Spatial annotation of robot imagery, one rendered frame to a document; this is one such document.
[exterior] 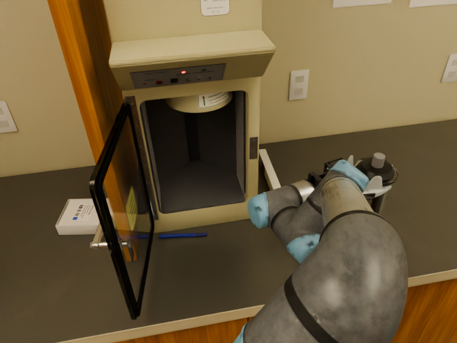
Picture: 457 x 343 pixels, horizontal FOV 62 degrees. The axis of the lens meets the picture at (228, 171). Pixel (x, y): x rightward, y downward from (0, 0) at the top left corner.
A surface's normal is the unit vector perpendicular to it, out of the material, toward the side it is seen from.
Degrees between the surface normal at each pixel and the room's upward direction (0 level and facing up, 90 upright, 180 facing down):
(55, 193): 0
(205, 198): 0
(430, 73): 90
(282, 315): 50
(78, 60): 90
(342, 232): 29
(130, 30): 90
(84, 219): 0
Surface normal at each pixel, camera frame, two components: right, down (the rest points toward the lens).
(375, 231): 0.22, -0.81
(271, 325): -0.77, -0.42
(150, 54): -0.03, -0.79
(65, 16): 0.18, 0.59
